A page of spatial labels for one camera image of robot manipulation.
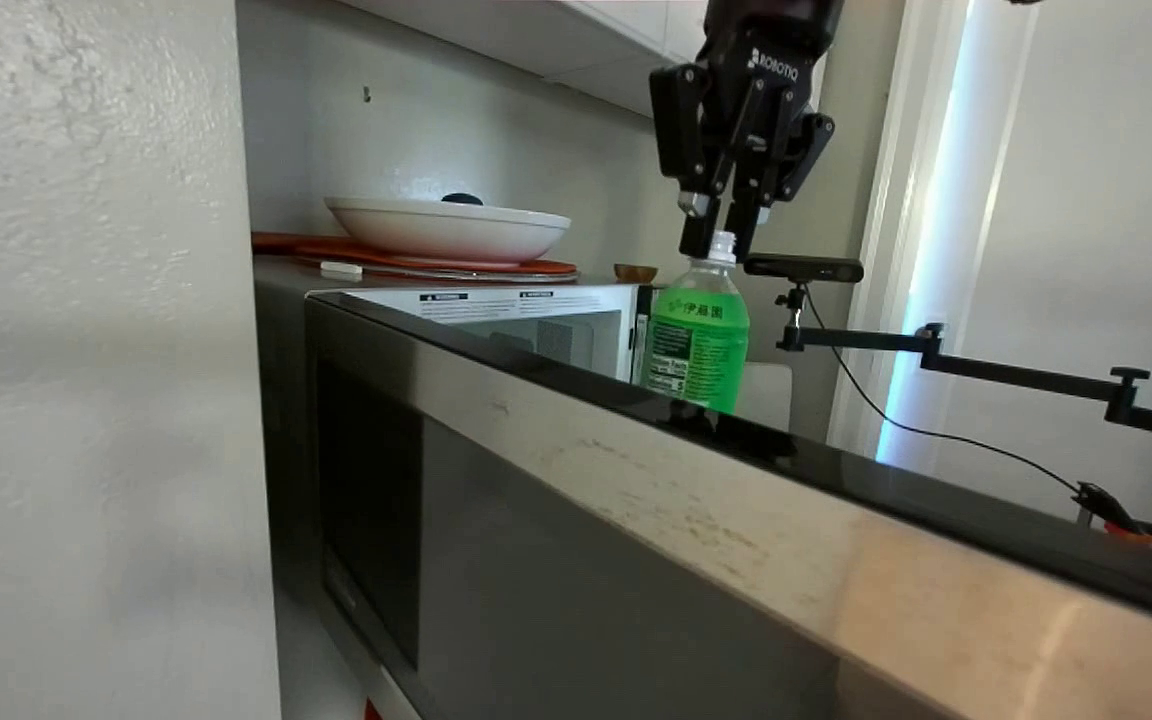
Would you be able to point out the red and black clamp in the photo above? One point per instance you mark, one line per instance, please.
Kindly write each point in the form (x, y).
(1118, 516)

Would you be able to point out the white shallow bowl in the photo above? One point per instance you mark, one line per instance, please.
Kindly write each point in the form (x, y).
(449, 228)

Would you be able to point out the black stereo camera bar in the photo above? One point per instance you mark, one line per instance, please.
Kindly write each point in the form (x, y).
(800, 268)

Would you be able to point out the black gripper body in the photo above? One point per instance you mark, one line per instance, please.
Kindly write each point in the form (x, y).
(749, 106)

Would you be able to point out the red flat tray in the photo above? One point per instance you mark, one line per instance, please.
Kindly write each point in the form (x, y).
(469, 264)

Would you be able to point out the green tea bottle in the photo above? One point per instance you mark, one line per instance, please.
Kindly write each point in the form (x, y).
(698, 347)

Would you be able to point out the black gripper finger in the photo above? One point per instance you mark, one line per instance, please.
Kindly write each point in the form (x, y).
(749, 228)
(694, 227)

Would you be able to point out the small brown bowl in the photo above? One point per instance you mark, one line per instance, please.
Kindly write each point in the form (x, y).
(632, 273)

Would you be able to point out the black glass microwave door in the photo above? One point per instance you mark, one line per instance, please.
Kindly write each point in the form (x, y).
(576, 573)

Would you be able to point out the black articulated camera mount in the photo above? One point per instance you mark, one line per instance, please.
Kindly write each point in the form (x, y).
(1001, 373)

